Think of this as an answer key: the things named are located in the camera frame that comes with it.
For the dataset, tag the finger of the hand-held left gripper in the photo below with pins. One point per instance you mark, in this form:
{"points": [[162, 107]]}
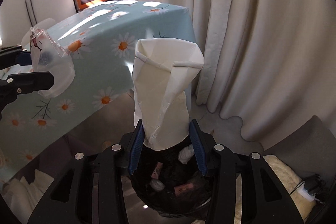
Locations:
{"points": [[34, 81], [23, 58]]}

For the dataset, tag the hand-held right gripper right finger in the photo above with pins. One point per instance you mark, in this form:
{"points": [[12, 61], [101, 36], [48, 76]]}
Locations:
{"points": [[198, 148]]}

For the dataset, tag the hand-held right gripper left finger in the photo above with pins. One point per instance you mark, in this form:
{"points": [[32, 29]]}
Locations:
{"points": [[135, 150]]}

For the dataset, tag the white tissue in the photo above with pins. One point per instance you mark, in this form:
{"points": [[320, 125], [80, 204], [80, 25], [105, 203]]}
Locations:
{"points": [[186, 155]]}

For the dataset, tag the pink sunflower print carton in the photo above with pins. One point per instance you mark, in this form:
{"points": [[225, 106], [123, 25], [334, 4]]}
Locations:
{"points": [[156, 170]]}

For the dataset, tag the clear plastic bag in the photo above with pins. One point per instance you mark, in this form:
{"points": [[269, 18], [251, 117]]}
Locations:
{"points": [[157, 185]]}

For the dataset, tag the pink paper wrapper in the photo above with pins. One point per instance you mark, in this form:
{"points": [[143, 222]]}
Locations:
{"points": [[185, 187]]}

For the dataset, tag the white paper bag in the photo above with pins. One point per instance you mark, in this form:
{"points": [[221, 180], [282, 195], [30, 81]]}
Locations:
{"points": [[162, 95]]}

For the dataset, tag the black trash bin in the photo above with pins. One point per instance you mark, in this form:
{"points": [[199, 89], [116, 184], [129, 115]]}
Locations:
{"points": [[168, 203]]}

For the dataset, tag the daisy print tablecloth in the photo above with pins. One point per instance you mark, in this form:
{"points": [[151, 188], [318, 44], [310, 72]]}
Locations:
{"points": [[99, 37]]}

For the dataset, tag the cream towel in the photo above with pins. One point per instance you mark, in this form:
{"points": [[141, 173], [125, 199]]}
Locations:
{"points": [[283, 179]]}

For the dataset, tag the grey sofa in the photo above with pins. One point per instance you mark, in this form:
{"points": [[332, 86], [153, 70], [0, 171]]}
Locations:
{"points": [[309, 142]]}

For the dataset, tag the white power strip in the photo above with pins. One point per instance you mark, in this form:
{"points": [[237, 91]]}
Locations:
{"points": [[309, 193]]}

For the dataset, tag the black power adapter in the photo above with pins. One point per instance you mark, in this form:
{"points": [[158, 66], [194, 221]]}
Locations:
{"points": [[313, 180]]}

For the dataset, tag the cream curtain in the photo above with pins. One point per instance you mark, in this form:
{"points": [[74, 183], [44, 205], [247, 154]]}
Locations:
{"points": [[262, 43]]}

